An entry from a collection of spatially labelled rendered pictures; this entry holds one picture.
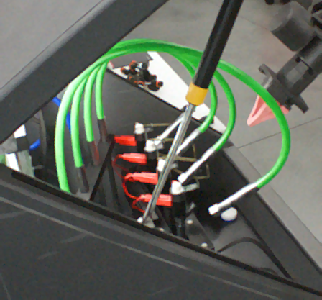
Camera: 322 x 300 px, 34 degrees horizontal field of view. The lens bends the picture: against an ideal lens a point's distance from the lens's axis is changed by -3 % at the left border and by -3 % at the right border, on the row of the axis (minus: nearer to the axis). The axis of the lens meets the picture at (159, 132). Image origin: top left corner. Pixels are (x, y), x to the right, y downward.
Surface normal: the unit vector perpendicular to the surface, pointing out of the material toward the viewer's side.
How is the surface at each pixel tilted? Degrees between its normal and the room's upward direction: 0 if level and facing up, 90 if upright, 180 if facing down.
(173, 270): 90
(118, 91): 90
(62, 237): 90
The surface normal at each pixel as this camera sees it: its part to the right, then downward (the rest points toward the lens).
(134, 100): 0.32, 0.46
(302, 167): -0.10, -0.86
